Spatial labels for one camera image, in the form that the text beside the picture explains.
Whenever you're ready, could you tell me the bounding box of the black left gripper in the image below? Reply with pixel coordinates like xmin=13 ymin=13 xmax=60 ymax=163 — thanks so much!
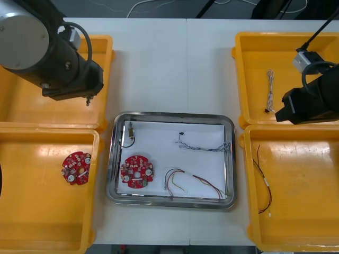
xmin=41 ymin=57 xmax=104 ymax=102

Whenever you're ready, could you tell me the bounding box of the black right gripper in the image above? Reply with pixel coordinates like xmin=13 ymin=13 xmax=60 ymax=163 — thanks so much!
xmin=275 ymin=78 xmax=329 ymax=125

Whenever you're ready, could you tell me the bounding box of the red black wire harness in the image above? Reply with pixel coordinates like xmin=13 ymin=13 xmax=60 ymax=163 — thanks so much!
xmin=162 ymin=167 xmax=229 ymax=202

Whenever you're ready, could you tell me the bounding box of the yellow-orange plastic bin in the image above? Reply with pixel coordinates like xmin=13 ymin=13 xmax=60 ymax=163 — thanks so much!
xmin=0 ymin=126 xmax=105 ymax=252
xmin=231 ymin=31 xmax=339 ymax=130
xmin=239 ymin=124 xmax=339 ymax=252
xmin=0 ymin=34 xmax=117 ymax=131

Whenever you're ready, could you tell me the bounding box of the thin red green-yellow harness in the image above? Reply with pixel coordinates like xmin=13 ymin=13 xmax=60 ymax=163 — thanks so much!
xmin=251 ymin=144 xmax=274 ymax=219

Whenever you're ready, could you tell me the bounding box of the round red circuit board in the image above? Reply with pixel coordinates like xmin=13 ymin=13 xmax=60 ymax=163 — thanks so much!
xmin=61 ymin=151 xmax=93 ymax=186
xmin=120 ymin=155 xmax=155 ymax=189

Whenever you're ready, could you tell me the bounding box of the white sheet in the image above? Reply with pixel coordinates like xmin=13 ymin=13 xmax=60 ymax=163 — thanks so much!
xmin=116 ymin=121 xmax=229 ymax=199

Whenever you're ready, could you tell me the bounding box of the black stand leg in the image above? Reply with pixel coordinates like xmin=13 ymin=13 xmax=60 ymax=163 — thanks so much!
xmin=195 ymin=0 xmax=216 ymax=19

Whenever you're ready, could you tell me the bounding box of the steel tray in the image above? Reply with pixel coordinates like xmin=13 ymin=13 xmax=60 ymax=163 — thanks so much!
xmin=105 ymin=111 xmax=237 ymax=210

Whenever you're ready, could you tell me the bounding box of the blue-white twisted wire harness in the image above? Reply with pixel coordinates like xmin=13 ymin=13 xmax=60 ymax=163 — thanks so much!
xmin=264 ymin=69 xmax=276 ymax=114
xmin=173 ymin=130 xmax=231 ymax=155

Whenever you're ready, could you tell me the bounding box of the white floor cable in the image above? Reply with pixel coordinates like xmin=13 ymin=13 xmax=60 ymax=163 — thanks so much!
xmin=126 ymin=0 xmax=234 ymax=17

